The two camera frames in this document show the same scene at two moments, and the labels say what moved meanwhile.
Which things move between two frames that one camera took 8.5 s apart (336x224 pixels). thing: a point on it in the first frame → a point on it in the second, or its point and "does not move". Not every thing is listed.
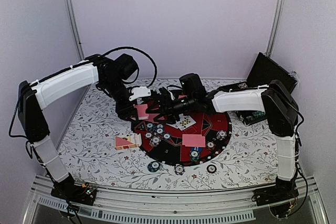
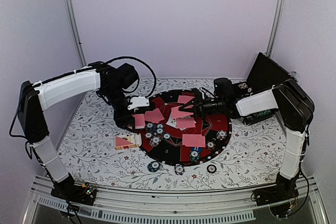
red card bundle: (142, 115) → (139, 121)
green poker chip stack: (154, 166) does not move
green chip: (166, 136) does not move
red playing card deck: (134, 140) does not move
